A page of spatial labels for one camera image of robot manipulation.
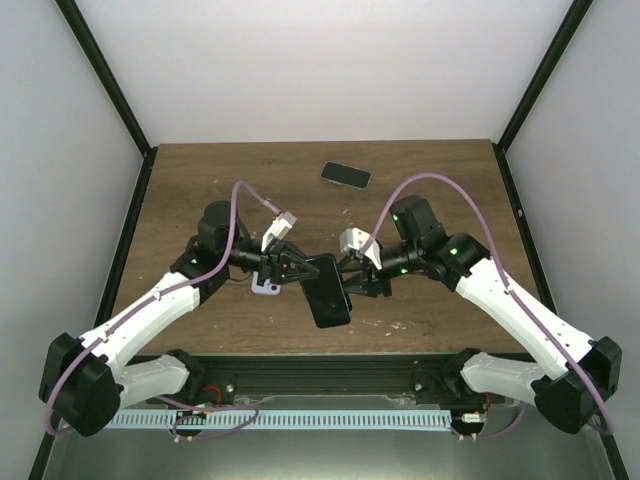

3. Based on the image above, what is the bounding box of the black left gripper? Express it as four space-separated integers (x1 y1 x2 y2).
223 238 321 288

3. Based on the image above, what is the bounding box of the black phone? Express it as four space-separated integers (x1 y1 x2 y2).
301 254 351 329

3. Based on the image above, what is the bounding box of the black phone case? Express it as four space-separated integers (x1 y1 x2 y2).
303 253 352 311

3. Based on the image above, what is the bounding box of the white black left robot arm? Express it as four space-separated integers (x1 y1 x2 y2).
39 200 352 437

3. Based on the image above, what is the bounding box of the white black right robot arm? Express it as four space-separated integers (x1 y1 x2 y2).
339 195 622 434

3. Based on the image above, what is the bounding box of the lavender phone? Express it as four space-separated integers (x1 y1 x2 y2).
251 272 281 296

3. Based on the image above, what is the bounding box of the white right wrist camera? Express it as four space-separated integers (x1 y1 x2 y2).
339 227 382 270

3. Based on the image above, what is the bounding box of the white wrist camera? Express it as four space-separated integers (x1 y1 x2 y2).
339 227 382 270
261 212 297 252

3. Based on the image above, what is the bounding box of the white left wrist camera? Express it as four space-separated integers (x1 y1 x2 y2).
261 212 297 252

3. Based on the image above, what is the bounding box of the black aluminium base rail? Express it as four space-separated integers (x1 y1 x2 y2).
144 353 591 406

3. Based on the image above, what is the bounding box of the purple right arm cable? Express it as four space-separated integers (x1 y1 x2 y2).
367 173 616 441

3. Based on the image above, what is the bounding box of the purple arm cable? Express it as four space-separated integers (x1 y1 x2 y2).
367 173 616 441
44 180 281 436

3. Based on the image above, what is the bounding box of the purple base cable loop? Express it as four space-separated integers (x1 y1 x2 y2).
171 407 259 444

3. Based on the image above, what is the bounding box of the light blue slotted cable duct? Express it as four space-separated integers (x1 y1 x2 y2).
107 409 451 431

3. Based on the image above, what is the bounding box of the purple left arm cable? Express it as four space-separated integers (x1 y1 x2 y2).
44 180 281 436

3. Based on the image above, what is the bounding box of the black frame post left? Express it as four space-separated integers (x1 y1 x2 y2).
53 0 154 157

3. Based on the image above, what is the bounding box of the black frame post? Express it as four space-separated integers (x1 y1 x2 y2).
497 0 596 151
53 0 154 157

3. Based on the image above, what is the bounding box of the black frame post right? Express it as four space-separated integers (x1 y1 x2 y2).
497 0 596 151

